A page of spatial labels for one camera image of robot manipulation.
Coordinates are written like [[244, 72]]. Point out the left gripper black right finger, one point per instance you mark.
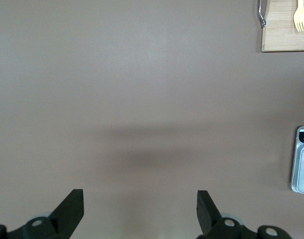
[[207, 219]]

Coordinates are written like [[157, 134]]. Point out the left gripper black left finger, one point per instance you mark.
[[67, 219]]

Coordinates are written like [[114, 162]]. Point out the brown table cover sheet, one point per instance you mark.
[[117, 74]]

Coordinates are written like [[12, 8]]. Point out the wooden cutting board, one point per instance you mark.
[[278, 37]]

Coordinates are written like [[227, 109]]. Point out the yellow plastic fork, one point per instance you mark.
[[300, 15]]

